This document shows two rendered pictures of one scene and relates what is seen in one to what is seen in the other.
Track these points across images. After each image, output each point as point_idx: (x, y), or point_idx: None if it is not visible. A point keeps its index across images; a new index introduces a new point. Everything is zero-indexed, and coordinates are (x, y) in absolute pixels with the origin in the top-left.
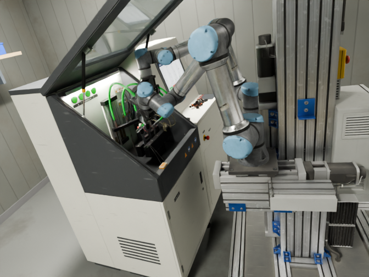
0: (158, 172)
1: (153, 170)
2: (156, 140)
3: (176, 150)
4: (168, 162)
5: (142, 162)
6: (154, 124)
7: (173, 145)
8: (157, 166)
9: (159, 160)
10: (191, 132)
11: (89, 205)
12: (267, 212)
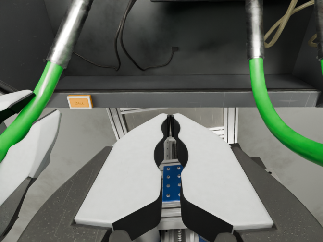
0: (55, 101)
1: (137, 16)
2: (220, 0)
3: (165, 101)
4: (99, 105)
5: (2, 85)
6: (246, 11)
7: (283, 12)
8: (155, 20)
9: (119, 63)
10: (286, 104)
11: None
12: (164, 160)
